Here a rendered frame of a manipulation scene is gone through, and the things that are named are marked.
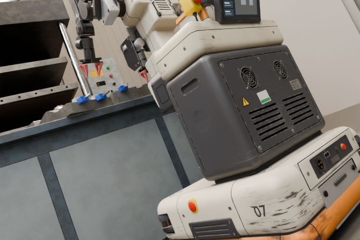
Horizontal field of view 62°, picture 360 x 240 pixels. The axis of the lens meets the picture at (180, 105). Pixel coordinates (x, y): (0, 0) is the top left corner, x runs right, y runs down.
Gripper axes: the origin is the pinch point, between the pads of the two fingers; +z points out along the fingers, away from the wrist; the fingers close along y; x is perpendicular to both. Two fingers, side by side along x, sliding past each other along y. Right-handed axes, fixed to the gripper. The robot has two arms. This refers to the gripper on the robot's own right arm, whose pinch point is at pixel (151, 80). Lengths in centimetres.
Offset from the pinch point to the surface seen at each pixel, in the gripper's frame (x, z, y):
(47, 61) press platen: -69, -58, 41
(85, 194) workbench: 14, 53, 66
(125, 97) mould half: 13.5, 11.1, 28.1
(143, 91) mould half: 13.6, 10.4, 15.6
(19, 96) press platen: -68, -33, 69
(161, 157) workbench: 15, 50, 22
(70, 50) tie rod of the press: -59, -60, 24
